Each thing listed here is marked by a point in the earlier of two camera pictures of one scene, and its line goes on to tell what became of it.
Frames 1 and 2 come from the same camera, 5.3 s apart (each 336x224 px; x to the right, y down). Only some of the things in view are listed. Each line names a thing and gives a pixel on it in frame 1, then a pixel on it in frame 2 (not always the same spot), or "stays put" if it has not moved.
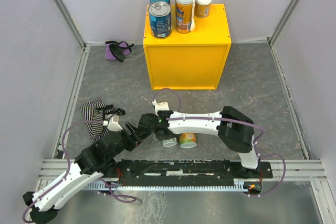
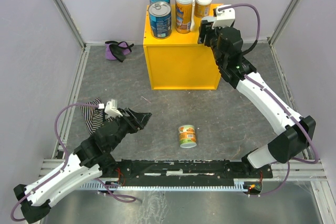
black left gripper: [125, 140] → [130, 122]
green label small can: [170, 142] → [207, 22]
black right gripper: [142, 128] → [206, 33]
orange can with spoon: [184, 6] stays put
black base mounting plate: [191, 170] stays put
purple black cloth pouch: [117, 51] stays put
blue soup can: [160, 20] stays put
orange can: [202, 5] stays put
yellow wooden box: [193, 61] stays put
